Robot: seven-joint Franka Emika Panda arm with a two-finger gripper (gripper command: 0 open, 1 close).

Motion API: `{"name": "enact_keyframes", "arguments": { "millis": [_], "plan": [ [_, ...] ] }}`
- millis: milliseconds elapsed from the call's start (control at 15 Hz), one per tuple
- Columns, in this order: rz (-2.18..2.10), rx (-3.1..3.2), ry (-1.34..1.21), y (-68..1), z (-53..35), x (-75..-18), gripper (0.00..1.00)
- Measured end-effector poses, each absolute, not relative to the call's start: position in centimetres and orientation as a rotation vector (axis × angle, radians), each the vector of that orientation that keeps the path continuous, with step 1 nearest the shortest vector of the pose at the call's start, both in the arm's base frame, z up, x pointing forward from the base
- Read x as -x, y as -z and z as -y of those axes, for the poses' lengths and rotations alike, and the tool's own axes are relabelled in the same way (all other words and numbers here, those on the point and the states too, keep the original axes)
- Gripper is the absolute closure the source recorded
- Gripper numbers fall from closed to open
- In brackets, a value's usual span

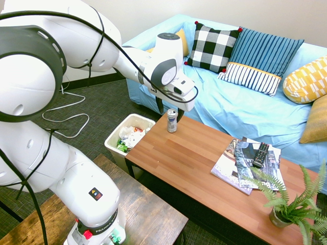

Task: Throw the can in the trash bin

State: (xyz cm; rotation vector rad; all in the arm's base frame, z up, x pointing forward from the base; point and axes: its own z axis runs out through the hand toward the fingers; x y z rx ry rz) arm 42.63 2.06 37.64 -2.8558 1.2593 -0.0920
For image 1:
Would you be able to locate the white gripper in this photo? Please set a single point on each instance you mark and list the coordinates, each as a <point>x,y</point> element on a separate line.
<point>187,102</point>

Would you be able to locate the white blue drink can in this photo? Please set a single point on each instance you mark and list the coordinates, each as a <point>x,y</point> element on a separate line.
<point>172,123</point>

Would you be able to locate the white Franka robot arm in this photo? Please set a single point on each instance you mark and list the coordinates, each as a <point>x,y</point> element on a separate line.
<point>25,84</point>

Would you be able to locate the white plastic trash bin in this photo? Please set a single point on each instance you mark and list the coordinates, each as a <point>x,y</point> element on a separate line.
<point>120,160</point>

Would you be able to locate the crumpled white tissue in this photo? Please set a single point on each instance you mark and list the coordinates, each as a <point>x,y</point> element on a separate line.
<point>136,140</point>

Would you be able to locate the white crumpled paper sheet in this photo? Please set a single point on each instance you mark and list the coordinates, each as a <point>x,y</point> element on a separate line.
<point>126,131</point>

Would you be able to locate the light blue covered sofa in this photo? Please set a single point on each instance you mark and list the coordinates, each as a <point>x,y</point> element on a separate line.
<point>230,102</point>

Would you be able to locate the red-brown wooden coffee table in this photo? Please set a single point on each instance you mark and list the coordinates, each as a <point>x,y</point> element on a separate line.
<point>194,166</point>

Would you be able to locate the plain yellow pillow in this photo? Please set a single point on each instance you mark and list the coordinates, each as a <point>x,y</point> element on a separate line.
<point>184,43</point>

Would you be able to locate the black white checkered pillow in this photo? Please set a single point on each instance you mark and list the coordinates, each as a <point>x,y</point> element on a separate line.
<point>212,48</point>

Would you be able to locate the stack of magazines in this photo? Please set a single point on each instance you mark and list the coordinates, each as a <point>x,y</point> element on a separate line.
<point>226,168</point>

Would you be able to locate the dark cover magazine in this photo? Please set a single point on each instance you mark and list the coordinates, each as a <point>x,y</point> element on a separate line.
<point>247,168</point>

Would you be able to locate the black remote control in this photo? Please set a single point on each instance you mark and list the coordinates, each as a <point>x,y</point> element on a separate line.
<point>261,155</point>

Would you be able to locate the rustic dark wood table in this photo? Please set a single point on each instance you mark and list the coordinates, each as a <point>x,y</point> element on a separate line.
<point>148,211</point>

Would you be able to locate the blue striped pillow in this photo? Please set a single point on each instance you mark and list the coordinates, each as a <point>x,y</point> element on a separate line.
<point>263,53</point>

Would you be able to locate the white magazine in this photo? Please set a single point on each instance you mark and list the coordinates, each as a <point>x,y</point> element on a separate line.
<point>274,151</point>

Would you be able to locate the yellow white patterned pillow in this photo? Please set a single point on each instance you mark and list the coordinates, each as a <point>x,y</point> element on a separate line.
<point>306,81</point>

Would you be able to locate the mustard gold pillow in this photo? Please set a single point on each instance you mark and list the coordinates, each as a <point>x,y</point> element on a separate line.
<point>316,120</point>

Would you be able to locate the grey plant pot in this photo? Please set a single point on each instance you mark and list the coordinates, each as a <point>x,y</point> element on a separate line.
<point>277,220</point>

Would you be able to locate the green fern plant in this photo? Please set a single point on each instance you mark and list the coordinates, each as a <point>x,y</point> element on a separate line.
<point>299,204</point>

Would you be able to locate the black metal stand leg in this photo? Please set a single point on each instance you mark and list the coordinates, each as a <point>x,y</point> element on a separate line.
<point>10,210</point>

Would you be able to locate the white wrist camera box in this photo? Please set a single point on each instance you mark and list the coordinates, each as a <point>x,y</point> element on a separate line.
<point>185,84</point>

